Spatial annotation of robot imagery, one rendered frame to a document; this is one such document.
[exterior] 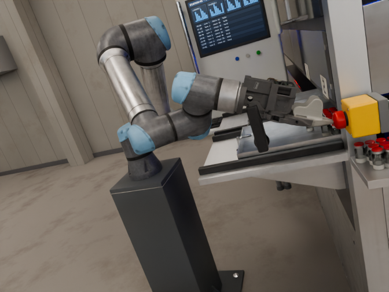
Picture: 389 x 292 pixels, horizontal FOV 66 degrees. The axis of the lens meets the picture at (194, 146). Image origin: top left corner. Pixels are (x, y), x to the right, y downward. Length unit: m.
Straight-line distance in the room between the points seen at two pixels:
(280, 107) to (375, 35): 0.25
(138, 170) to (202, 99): 0.66
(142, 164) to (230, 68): 0.82
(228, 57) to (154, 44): 0.81
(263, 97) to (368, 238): 0.50
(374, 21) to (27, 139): 5.92
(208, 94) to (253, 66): 1.12
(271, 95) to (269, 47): 1.12
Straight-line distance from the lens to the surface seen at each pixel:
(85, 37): 4.93
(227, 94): 0.66
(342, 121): 0.71
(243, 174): 0.84
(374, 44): 0.78
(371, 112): 0.70
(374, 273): 1.04
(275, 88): 0.66
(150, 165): 1.27
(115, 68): 0.90
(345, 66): 0.76
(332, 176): 0.96
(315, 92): 1.45
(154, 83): 1.11
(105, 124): 5.09
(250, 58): 1.76
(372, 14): 0.77
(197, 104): 0.68
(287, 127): 1.10
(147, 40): 1.00
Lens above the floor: 1.23
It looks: 17 degrees down
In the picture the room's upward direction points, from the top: 17 degrees counter-clockwise
